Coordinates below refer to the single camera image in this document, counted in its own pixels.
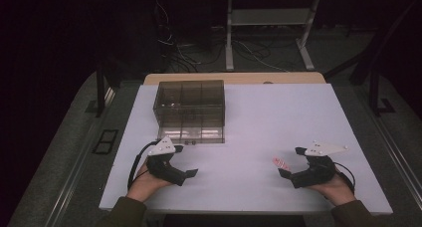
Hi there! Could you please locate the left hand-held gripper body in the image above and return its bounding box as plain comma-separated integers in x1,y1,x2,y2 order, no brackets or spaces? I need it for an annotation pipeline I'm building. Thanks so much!
145,135,188,187

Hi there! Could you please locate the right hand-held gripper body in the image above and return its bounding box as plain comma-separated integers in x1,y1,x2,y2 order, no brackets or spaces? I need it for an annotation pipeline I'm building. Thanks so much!
290,139,350,189

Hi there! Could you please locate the red striped small packet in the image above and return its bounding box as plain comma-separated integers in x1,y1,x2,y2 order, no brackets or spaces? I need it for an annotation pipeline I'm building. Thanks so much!
272,155,292,172

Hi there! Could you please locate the transparent brown drawer box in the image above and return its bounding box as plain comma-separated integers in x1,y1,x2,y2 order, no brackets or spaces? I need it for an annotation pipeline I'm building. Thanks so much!
152,80,226,145

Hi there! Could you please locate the person's left hand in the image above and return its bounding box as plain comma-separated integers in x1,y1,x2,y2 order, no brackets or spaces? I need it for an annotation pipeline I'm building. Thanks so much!
125,161,174,203

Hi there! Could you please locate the person's right hand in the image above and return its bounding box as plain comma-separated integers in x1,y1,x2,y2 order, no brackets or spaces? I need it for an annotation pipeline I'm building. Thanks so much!
308,172,357,207

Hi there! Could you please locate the black metal stand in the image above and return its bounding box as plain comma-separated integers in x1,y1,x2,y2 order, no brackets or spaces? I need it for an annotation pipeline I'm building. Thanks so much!
368,69,396,117

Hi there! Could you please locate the white metal stand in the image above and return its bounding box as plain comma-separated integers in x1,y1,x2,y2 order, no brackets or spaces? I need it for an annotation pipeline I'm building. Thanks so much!
225,0,321,72

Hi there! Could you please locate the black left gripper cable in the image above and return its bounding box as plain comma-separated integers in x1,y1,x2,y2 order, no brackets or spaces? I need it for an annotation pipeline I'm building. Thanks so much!
126,139,160,190

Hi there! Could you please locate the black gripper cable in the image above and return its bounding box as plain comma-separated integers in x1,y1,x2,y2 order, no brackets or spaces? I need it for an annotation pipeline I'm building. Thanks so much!
332,161,356,192
126,139,160,190

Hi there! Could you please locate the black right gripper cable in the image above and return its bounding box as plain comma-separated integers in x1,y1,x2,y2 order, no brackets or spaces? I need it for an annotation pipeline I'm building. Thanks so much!
332,161,356,192

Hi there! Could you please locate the black floor frame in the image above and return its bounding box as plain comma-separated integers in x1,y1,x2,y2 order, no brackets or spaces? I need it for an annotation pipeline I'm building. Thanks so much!
92,128,119,155

